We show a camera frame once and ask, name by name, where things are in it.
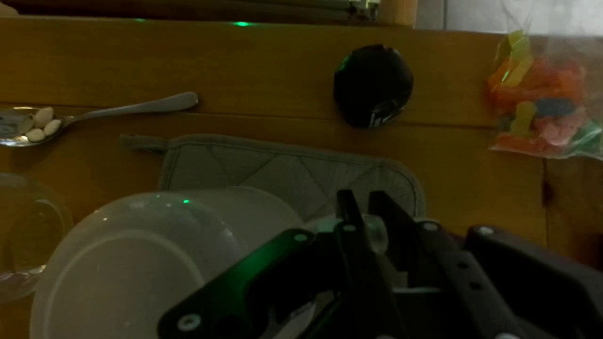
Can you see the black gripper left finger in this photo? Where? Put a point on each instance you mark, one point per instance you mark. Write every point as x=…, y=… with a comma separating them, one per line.
x=295, y=289

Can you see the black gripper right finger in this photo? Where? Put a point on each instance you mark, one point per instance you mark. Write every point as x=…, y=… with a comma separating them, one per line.
x=502, y=289

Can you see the translucent plastic measuring jug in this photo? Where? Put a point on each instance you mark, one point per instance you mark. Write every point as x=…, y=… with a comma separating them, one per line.
x=139, y=270

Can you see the grey silicone mat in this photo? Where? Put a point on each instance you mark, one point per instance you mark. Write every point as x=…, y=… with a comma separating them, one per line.
x=276, y=170

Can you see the bag of colourful candies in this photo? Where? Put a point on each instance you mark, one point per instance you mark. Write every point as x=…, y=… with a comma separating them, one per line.
x=548, y=104

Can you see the black round object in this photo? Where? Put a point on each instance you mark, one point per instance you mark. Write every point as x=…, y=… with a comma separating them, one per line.
x=374, y=85

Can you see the metal spoon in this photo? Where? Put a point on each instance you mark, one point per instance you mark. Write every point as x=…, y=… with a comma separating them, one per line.
x=133, y=110

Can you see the clear drinking glass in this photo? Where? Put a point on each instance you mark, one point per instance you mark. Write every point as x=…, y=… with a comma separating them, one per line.
x=29, y=232

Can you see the small white bean pile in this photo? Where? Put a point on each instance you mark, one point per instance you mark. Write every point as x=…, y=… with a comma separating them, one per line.
x=43, y=123

